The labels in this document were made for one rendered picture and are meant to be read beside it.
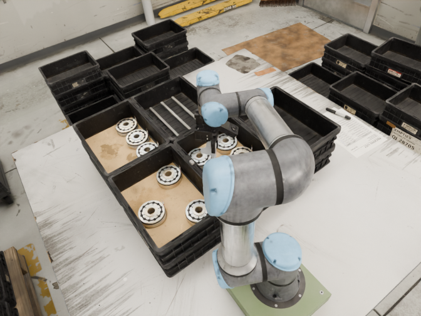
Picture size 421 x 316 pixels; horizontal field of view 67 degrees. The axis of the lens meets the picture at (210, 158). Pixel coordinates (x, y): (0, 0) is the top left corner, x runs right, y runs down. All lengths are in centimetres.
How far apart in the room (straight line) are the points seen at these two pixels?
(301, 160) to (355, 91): 199
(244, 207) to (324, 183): 92
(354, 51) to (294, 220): 200
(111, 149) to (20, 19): 289
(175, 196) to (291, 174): 74
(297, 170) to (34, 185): 138
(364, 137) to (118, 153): 120
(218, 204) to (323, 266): 77
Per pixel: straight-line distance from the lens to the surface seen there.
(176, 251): 114
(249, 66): 216
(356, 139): 174
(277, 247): 98
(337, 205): 145
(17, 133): 338
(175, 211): 125
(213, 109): 93
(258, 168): 60
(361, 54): 306
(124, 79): 261
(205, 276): 126
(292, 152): 64
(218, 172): 60
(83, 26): 441
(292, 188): 62
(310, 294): 119
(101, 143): 159
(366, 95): 259
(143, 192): 133
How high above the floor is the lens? 187
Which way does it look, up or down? 48 degrees down
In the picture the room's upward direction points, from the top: 6 degrees counter-clockwise
